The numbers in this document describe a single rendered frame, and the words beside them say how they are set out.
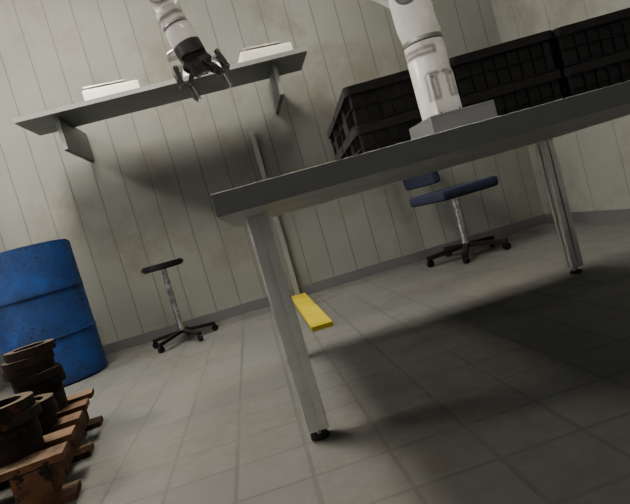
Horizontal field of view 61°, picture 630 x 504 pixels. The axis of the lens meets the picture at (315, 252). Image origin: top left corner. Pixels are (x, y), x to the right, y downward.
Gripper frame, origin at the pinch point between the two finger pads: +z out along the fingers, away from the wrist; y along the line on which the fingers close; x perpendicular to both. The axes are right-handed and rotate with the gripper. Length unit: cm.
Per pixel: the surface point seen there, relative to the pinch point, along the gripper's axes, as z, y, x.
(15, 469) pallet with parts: 62, -94, 45
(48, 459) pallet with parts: 65, -86, 44
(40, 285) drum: -2, -76, 237
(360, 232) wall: 78, 148, 262
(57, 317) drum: 20, -78, 240
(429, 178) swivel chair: 64, 182, 189
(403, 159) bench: 40, 3, -57
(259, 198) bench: 34, -21, -50
